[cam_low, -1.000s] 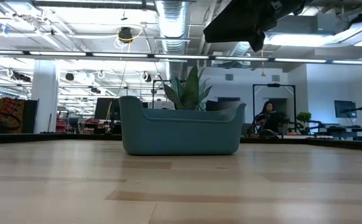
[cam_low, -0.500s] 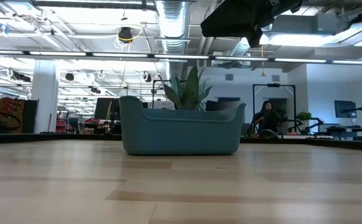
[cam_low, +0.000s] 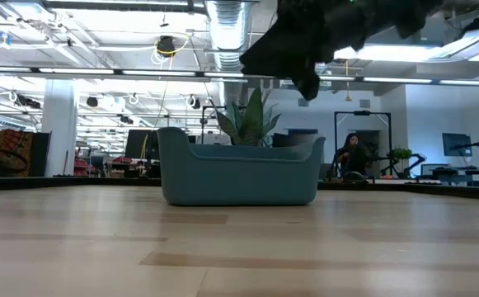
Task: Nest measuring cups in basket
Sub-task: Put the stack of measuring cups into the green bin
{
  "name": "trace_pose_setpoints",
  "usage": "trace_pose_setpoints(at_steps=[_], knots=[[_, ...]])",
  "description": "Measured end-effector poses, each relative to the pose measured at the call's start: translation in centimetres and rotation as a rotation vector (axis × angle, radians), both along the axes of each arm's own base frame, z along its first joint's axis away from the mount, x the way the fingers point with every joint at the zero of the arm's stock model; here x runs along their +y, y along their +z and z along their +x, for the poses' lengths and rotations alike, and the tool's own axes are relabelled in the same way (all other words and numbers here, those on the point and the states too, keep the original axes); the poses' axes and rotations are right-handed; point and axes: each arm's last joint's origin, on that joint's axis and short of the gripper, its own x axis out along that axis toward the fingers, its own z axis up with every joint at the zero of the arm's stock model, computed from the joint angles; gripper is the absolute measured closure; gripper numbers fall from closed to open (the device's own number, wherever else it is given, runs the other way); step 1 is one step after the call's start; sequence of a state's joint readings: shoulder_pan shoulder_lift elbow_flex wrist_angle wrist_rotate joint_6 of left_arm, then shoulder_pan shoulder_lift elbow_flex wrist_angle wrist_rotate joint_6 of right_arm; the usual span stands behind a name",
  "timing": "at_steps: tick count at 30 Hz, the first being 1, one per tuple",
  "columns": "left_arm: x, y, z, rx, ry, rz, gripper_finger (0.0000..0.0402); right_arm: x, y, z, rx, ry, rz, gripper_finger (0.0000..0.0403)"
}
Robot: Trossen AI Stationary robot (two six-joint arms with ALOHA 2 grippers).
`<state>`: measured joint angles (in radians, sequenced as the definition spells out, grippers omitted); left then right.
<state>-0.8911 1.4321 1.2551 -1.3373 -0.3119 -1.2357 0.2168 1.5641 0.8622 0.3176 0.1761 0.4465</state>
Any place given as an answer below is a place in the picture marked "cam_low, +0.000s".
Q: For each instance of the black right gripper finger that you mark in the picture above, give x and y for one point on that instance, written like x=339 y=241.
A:
x=276 y=51
x=272 y=69

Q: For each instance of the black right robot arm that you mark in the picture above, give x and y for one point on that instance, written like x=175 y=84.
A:
x=408 y=12

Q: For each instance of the teal plastic basket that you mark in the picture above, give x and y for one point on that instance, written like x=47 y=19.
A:
x=239 y=177

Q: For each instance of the green artificial plant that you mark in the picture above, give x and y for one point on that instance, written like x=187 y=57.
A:
x=249 y=123

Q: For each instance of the black ceiling dome device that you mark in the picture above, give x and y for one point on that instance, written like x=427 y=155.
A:
x=165 y=45

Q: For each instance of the seated person behind table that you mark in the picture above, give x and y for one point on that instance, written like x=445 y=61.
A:
x=352 y=158

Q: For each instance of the long overhead light bar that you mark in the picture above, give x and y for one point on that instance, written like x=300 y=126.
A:
x=140 y=73

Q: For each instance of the small background potted plant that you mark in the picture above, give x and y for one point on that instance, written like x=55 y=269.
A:
x=402 y=153

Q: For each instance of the white building column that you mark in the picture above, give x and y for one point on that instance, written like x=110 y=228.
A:
x=59 y=128

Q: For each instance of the silver ventilation duct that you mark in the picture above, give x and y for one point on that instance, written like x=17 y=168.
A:
x=228 y=37

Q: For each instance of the black background frame stand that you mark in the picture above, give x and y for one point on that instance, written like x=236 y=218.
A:
x=336 y=136

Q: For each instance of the wall mounted dark monitor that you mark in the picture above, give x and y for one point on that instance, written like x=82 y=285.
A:
x=456 y=144

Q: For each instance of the black aluminium table frame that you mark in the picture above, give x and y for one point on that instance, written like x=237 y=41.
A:
x=57 y=181

